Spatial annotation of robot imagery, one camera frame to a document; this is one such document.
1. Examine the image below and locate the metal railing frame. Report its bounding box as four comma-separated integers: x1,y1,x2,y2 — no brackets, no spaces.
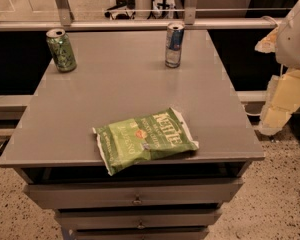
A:
0,0,297,31

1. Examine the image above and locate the white cable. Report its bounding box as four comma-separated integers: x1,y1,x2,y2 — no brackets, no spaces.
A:
242,103,263,118

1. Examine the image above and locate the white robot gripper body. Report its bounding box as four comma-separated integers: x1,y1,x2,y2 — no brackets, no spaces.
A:
275,0,300,69

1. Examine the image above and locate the bottom grey drawer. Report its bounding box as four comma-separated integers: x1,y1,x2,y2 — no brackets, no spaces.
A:
74,227,209,240

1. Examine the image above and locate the blue silver redbull can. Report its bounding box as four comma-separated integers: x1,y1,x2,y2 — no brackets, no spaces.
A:
165,22,184,68

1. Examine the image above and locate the green kettle chips bag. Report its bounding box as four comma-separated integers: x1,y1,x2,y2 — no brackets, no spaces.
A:
93,108,199,176

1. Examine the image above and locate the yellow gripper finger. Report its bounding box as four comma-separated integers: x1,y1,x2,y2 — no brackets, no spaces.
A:
255,27,278,53
258,68,300,136

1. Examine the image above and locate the grey drawer cabinet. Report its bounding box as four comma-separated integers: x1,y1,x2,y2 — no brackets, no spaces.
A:
0,30,263,240

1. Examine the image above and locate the grey drawer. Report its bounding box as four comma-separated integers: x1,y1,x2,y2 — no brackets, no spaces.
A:
56,208,221,230
24,178,243,209
74,227,209,240

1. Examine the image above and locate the black office chair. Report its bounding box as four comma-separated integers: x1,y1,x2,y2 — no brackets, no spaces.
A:
104,0,135,20

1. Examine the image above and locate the green soda can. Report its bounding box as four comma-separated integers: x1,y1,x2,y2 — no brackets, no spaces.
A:
46,28,77,73

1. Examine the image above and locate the middle grey drawer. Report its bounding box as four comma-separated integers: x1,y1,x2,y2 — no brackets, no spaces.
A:
56,208,221,230

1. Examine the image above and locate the top grey drawer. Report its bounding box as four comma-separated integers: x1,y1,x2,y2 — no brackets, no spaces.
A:
24,178,243,209

